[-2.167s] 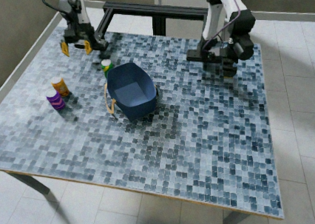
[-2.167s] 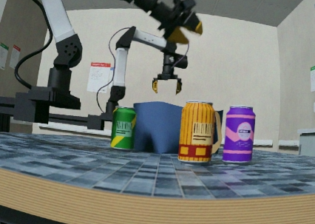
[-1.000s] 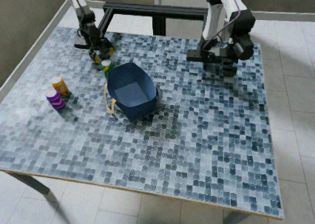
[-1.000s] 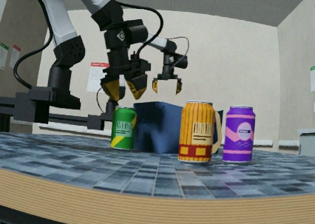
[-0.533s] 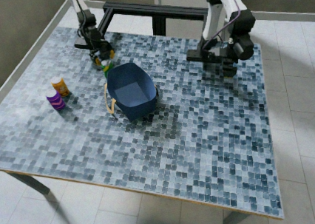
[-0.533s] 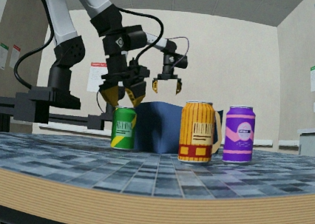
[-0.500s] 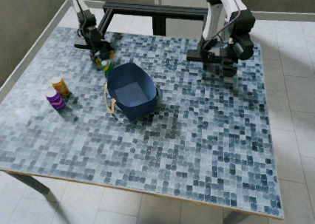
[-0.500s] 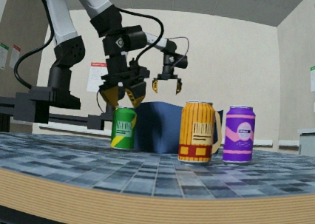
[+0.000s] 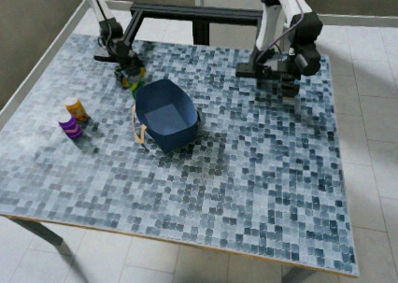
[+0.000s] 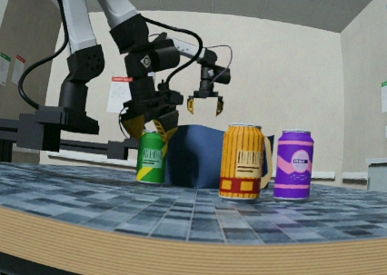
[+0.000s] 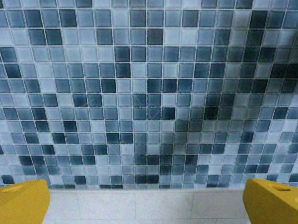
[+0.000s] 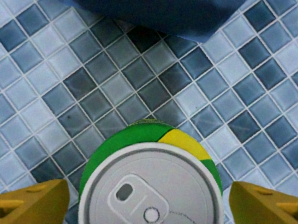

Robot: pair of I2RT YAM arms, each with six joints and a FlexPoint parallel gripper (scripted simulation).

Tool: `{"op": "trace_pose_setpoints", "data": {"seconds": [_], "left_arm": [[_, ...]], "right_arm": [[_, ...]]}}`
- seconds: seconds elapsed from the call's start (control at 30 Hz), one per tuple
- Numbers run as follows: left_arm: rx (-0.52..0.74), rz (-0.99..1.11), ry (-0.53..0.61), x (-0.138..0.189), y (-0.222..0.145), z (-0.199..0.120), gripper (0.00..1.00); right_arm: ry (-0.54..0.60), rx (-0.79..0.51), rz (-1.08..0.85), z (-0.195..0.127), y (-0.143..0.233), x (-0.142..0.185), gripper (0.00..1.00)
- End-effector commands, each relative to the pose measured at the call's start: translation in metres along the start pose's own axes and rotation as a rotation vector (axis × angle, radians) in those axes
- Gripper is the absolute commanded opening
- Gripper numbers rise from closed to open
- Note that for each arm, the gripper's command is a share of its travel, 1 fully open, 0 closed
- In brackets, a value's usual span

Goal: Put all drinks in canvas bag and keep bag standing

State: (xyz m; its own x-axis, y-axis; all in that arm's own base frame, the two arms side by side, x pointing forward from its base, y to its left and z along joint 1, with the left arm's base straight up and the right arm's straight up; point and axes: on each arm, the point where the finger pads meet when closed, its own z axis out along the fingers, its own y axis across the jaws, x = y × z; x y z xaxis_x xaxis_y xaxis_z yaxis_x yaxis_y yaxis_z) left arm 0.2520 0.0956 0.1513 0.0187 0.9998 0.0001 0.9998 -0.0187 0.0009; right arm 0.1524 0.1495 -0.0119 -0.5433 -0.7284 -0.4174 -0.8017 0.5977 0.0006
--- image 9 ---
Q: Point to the yellow striped drink can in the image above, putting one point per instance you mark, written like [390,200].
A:
[75,108]

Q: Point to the dark blue bag floor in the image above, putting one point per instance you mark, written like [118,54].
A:
[165,120]

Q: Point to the blue canvas tote bag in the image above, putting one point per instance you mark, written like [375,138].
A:
[161,93]

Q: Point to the green drink can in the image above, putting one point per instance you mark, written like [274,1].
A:
[135,83]

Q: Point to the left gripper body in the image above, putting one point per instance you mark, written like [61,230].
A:
[288,78]

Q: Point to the purple drink can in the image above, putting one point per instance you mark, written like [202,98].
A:
[70,126]

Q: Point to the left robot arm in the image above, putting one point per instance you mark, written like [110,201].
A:
[304,35]

